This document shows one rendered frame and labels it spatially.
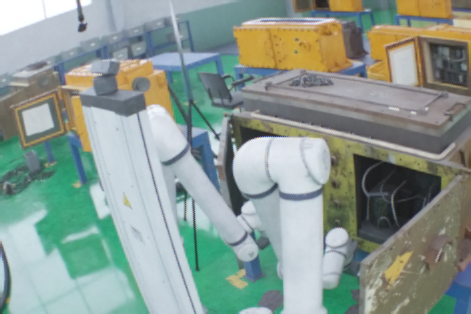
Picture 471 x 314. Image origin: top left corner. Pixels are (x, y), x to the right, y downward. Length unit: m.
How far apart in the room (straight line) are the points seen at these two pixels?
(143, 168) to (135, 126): 0.11
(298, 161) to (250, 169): 0.14
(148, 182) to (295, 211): 0.38
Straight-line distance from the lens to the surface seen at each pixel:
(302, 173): 1.23
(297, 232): 1.29
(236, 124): 2.72
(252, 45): 6.48
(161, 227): 1.30
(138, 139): 1.20
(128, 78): 4.27
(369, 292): 1.44
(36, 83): 6.97
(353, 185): 2.24
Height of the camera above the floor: 2.03
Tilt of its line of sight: 22 degrees down
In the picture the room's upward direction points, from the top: 11 degrees counter-clockwise
